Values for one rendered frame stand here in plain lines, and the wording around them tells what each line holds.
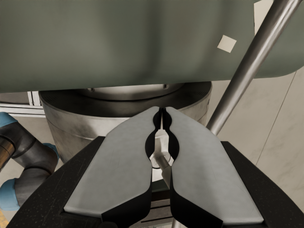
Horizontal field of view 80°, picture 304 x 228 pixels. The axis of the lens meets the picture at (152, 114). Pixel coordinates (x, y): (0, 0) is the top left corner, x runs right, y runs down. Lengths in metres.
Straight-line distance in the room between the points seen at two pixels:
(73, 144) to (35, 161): 0.33
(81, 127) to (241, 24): 0.21
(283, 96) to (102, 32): 2.19
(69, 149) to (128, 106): 0.11
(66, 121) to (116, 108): 0.07
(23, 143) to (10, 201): 0.14
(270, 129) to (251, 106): 0.47
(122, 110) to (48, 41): 0.11
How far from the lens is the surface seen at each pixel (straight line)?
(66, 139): 0.30
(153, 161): 0.28
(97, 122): 0.24
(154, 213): 0.91
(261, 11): 0.22
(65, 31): 0.18
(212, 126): 0.16
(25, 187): 0.56
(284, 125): 2.55
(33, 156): 0.60
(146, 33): 0.18
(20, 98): 1.48
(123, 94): 0.26
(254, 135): 2.39
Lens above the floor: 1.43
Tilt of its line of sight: 58 degrees down
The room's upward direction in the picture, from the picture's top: 161 degrees clockwise
